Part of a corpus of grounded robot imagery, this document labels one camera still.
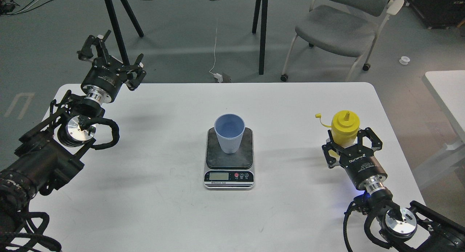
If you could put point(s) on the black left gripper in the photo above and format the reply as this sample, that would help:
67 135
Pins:
104 80

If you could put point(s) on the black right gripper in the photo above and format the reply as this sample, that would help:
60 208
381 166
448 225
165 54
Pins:
363 168

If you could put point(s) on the yellow squeeze bottle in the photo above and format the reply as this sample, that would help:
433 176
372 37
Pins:
344 128

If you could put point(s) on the blue ribbed plastic cup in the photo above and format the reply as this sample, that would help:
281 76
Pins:
229 129

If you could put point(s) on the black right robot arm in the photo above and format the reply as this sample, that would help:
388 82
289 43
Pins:
388 225

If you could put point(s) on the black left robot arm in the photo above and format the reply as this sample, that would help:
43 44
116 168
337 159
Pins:
50 154

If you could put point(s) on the digital kitchen scale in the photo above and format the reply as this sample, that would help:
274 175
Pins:
229 171

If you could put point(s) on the small white spool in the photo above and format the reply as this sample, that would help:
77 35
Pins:
404 60

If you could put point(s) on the white side table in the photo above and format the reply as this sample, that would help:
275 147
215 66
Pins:
447 88

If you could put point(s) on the grey office chair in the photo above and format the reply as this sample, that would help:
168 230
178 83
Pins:
343 33

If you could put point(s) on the black cabinet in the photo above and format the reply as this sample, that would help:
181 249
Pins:
439 14

